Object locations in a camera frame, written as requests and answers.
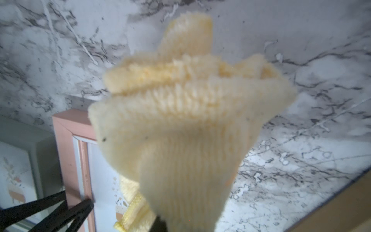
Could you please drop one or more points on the tan wooden picture frame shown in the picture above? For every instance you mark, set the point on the tan wooden picture frame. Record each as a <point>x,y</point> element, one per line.
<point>347,211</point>

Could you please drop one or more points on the grey-green picture frame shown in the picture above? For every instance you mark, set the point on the grey-green picture frame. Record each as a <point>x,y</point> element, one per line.
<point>30,167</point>

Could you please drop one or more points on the yellow cleaning cloth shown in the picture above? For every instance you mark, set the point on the yellow cleaning cloth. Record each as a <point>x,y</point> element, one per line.
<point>178,123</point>

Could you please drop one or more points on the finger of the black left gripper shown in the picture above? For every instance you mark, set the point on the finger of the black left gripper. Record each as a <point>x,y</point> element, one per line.
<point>15,214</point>
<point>62,216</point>

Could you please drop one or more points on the pink picture frame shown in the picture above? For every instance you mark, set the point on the pink picture frame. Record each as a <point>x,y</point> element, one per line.
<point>85,172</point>

